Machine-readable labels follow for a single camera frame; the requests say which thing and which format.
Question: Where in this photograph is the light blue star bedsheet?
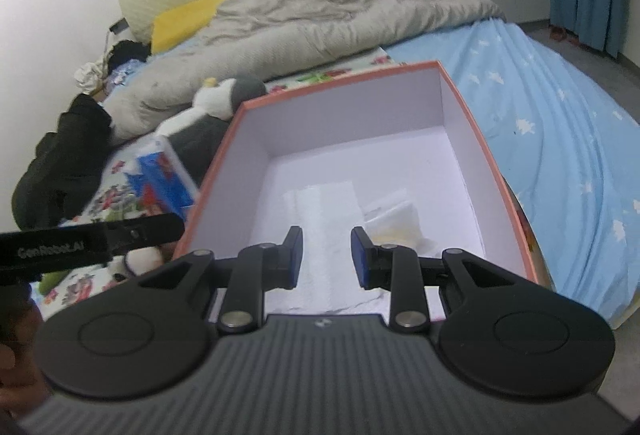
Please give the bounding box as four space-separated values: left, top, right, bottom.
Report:
385 15 640 327

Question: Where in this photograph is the blue patterned cloth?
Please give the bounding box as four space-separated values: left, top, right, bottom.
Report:
111 64 139 89

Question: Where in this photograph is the white crumpled cloth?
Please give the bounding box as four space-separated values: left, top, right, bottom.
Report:
74 60 106 94

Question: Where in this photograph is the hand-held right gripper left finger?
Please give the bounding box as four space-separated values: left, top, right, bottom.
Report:
135 226 305 334

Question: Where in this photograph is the person's left hand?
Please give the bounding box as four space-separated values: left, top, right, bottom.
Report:
0 300 51 418

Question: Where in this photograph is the yellow pillow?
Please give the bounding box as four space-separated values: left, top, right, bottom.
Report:
150 0 243 55

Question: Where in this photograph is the white tissue paper sheet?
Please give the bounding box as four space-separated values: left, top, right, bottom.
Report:
282 182 382 312

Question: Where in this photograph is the orange cardboard box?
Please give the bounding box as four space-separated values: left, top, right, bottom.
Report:
172 60 543 316

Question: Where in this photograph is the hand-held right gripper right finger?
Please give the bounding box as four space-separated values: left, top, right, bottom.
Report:
351 227 518 333

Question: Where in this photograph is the small black cloth bundle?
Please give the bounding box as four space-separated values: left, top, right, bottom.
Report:
107 40 152 68

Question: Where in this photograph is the black clothing pile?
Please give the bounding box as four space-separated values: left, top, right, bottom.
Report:
12 92 113 228

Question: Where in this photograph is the crumpled clear plastic wrapper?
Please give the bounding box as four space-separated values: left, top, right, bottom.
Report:
362 200 441 252

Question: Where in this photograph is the grey duvet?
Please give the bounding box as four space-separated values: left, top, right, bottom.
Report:
107 0 506 146

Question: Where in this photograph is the small panda plush toy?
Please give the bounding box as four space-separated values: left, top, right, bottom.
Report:
107 245 166 289

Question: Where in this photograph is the grey penguin plush toy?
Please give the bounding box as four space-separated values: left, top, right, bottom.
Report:
155 78 268 187

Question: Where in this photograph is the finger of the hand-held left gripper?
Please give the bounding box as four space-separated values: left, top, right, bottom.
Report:
105 213 186 262

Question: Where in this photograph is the blue snack packet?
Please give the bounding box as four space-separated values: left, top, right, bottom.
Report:
132 138 200 222

